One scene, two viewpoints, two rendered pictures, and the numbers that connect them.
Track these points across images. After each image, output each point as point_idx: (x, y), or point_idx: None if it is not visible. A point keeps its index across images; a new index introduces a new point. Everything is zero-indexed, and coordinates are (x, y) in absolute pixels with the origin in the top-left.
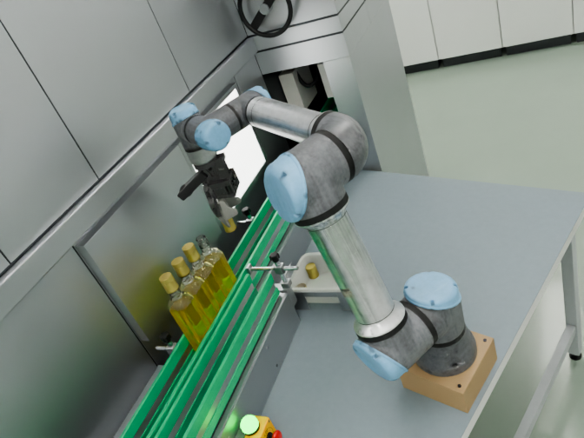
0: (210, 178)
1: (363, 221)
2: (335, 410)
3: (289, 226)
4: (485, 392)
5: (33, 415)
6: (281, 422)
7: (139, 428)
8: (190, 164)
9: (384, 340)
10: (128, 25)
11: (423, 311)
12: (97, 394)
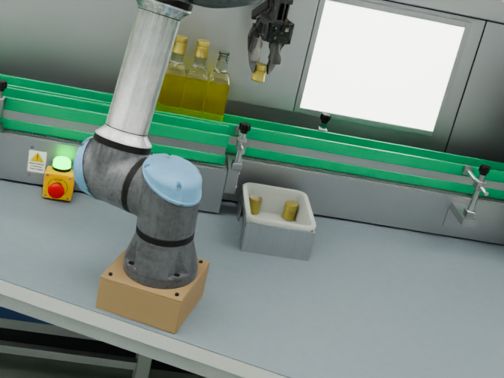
0: (269, 12)
1: (406, 259)
2: (97, 232)
3: (341, 174)
4: (124, 321)
5: (16, 9)
6: (83, 205)
7: None
8: (317, 22)
9: (94, 139)
10: None
11: (140, 168)
12: (62, 60)
